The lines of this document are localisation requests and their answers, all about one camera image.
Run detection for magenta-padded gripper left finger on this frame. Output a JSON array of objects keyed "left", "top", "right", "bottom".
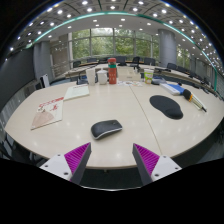
[{"left": 39, "top": 142, "right": 92, "bottom": 186}]

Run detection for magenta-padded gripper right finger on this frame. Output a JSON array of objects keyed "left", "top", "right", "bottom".
[{"left": 131, "top": 143, "right": 183, "bottom": 187}]

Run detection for black computer mouse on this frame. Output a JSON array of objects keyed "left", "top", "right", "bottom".
[{"left": 90, "top": 119, "right": 124, "bottom": 141}]

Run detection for black mouse pad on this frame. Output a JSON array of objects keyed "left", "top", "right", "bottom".
[{"left": 149, "top": 94, "right": 184, "bottom": 120}]

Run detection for magazine with fan print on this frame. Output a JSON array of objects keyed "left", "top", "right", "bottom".
[{"left": 30, "top": 96, "right": 65, "bottom": 131}]

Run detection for white booklet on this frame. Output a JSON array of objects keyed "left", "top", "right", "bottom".
[{"left": 63, "top": 83, "right": 91, "bottom": 102}]

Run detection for black foam handheld microphone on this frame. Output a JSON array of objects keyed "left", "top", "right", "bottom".
[{"left": 182, "top": 88, "right": 208, "bottom": 113}]

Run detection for blue and white book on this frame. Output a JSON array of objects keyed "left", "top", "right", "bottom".
[{"left": 159, "top": 82, "right": 186, "bottom": 97}]

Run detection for dark conference microphone unit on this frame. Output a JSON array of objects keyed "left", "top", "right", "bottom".
[{"left": 151, "top": 77, "right": 168, "bottom": 86}]

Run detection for colourful leaflet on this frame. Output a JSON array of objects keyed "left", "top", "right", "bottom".
[{"left": 117, "top": 79, "right": 144, "bottom": 88}]

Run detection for green printed paper cup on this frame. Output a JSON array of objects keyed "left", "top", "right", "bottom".
[{"left": 143, "top": 68, "right": 155, "bottom": 85}]

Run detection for white paper cup stack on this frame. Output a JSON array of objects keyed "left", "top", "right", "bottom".
[{"left": 85, "top": 67, "right": 97, "bottom": 86}]

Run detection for white lidded mug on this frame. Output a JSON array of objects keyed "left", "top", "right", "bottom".
[{"left": 96, "top": 68, "right": 109, "bottom": 86}]

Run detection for dark office chairs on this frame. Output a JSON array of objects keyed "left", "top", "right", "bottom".
[{"left": 72, "top": 55, "right": 214, "bottom": 88}]

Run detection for red drink bottle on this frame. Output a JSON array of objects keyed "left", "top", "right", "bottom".
[{"left": 107, "top": 57, "right": 118, "bottom": 85}]

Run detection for ceiling lights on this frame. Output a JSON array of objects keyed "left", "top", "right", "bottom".
[{"left": 8, "top": 0, "right": 224, "bottom": 73}]

